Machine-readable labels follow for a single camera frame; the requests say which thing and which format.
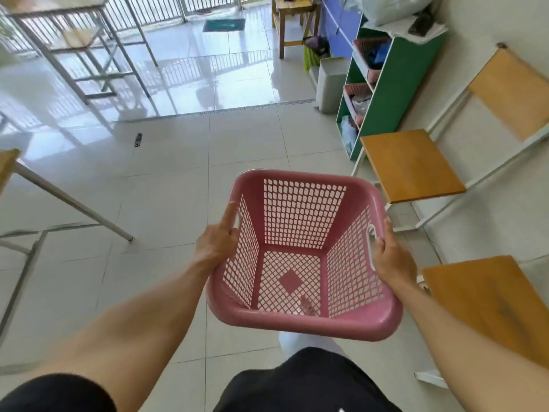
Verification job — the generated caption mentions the person's right hand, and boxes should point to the person's right hand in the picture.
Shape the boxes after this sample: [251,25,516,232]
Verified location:
[373,217,417,289]

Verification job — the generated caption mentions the person's left hand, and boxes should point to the person's left hand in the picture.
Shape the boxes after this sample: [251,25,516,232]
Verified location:
[195,201,240,271]

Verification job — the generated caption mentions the wooden chair white metal frame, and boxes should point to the wooden chair white metal frame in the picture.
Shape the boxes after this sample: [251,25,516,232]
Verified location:
[351,43,549,233]
[413,255,549,390]

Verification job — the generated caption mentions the pink square laundry basket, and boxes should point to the pink square laundry basket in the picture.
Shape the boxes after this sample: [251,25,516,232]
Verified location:
[205,169,404,342]

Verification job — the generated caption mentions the person's right forearm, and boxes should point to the person's right forearm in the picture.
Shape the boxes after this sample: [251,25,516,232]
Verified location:
[392,278,549,412]

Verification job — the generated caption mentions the person's left forearm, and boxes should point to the person's left forearm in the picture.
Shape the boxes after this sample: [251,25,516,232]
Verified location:
[25,257,215,412]

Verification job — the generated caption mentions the person's grey trousers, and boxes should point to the person's grey trousers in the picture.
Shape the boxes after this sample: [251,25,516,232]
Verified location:
[279,330,345,361]

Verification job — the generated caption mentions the person's black shirt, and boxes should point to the person's black shirt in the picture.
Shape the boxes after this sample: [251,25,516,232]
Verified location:
[0,347,402,412]

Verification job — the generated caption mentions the blue plastic bag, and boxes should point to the blue plastic bag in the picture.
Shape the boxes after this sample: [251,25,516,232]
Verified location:
[341,115,359,156]

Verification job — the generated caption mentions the small pink storage tray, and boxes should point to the small pink storage tray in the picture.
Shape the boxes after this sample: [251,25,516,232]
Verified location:
[343,83,373,127]
[352,37,391,84]

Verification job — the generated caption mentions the green and white shelf unit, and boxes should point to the green and white shelf unit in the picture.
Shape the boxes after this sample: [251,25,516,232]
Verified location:
[335,12,447,163]

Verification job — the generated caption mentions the grey plastic trash bin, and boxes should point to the grey plastic trash bin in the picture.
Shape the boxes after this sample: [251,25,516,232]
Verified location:
[314,57,351,115]

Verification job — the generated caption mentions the green door mat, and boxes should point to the green door mat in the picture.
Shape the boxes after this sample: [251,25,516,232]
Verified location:
[202,18,246,33]

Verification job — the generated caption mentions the white papers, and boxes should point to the white papers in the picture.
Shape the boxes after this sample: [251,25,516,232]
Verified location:
[363,14,449,40]

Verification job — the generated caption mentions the blue cabinet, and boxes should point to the blue cabinet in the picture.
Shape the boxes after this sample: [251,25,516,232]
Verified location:
[319,0,365,61]

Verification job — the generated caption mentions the dark object on shelf unit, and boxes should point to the dark object on shelf unit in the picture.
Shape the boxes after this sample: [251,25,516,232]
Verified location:
[407,7,436,37]

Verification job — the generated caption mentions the grey metal railing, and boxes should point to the grey metal railing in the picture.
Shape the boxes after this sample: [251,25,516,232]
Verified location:
[0,0,275,54]

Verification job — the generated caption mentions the small wooden table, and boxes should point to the small wooden table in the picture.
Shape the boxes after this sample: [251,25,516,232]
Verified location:
[270,0,323,60]

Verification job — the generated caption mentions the white plastic bag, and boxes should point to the white plastic bag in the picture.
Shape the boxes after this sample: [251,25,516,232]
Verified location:
[343,0,434,27]

